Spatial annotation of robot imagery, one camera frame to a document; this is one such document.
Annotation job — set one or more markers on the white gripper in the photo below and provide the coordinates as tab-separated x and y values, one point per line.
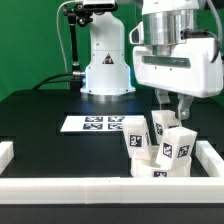
193	69

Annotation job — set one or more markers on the white round stool seat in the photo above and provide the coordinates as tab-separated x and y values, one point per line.
149	168

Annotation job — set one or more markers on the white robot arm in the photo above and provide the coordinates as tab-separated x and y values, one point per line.
170	53

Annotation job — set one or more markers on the white U-shaped fence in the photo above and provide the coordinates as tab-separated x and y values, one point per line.
111	190

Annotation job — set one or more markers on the white marker sheet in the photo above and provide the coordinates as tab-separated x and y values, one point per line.
98	123

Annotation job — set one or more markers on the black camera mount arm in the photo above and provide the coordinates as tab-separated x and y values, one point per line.
76	16

